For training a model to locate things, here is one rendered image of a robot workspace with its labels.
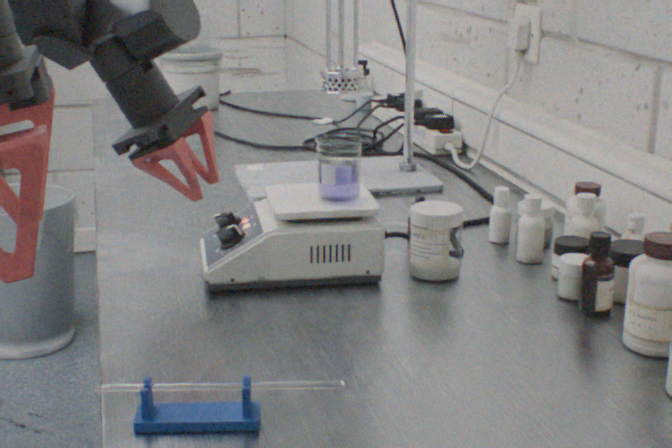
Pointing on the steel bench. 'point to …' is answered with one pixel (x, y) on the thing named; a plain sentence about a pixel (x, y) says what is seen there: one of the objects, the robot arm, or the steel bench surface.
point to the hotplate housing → (302, 253)
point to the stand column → (409, 88)
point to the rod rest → (196, 414)
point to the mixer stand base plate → (384, 183)
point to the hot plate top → (301, 199)
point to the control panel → (238, 242)
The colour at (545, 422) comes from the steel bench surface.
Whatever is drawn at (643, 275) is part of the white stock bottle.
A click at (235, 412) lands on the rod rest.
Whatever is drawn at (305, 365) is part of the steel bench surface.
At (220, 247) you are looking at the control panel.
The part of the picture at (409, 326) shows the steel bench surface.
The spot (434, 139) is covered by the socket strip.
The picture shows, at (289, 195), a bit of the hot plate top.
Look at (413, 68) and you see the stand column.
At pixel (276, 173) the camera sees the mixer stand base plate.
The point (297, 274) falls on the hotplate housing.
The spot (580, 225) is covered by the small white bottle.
